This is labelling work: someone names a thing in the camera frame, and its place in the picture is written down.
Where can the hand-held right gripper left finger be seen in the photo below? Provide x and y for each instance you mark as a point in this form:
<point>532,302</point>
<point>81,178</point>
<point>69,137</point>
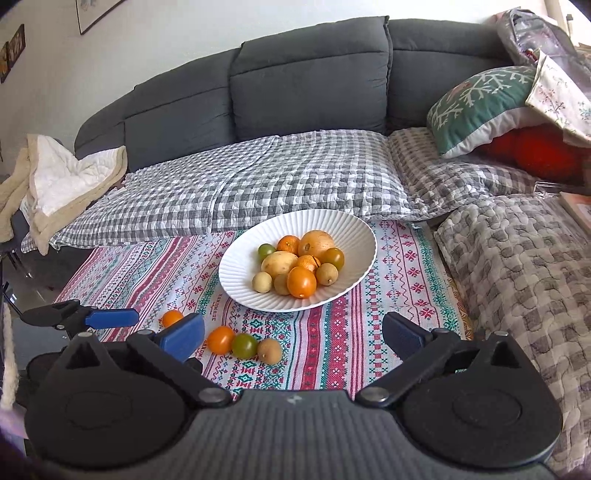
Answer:
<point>182,337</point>

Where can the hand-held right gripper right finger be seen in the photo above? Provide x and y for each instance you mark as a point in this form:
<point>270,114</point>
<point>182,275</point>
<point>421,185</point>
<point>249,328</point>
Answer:
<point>404,334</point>

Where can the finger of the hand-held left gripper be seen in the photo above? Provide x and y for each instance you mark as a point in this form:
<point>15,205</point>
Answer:
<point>113,317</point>

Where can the white ribbed plate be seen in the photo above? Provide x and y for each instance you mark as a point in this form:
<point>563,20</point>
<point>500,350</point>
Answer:
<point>355,240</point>

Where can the small orange tomato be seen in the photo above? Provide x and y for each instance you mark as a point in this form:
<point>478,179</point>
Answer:
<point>172,318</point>

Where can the red green patterned cloth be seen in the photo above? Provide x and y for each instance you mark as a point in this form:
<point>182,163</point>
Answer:
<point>323,341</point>

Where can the small brown kiwi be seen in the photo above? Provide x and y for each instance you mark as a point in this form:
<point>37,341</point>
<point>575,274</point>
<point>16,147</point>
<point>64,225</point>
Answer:
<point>280,285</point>
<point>328,274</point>
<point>262,281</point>
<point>269,350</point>

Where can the green brown tomato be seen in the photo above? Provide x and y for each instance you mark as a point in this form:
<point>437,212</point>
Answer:
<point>334,258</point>

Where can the yellow potato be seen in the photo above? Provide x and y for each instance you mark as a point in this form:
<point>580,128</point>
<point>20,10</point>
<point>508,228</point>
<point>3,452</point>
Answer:
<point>278,263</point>

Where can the grey patchwork quilted blanket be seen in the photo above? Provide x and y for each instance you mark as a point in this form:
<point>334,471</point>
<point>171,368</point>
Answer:
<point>521,286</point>

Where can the large round brown fruit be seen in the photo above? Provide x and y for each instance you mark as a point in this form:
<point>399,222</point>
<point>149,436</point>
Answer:
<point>318,240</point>

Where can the beige white quilt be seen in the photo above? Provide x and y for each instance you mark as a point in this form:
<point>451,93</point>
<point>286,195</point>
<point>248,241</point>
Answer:
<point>60,184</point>

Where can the purple cloth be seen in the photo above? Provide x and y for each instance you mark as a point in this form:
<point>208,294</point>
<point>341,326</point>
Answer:
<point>10,422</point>

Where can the grey plaid seat cover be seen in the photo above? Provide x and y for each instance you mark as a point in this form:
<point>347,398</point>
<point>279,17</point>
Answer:
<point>471,184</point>

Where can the grey gingham seat cover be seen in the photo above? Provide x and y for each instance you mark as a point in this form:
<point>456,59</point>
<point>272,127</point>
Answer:
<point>277,184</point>

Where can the pink book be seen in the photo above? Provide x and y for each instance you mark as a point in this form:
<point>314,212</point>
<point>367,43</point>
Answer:
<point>577,207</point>

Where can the clear plastic box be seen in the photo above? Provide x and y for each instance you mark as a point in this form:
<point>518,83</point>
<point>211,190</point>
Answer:
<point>561,188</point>

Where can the red pillow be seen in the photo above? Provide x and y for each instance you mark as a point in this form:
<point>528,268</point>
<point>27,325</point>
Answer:
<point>531,152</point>

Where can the green snowflake pillow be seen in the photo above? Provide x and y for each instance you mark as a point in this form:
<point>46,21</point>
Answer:
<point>480,106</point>

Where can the grey sofa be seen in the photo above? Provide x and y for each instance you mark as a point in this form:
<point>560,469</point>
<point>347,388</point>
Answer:
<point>309,78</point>

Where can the floral cream cloth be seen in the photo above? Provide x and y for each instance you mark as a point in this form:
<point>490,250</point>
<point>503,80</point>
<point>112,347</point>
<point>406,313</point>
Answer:
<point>558,101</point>

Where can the clear plastic bag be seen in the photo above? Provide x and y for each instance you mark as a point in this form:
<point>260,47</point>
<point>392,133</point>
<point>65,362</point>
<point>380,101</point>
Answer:
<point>531,37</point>

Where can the small wall picture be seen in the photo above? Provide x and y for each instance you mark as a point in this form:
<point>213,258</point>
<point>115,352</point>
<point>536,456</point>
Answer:
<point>4,62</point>
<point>17,42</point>

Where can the framed wall picture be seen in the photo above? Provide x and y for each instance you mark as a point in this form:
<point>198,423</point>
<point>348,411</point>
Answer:
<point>94,16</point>

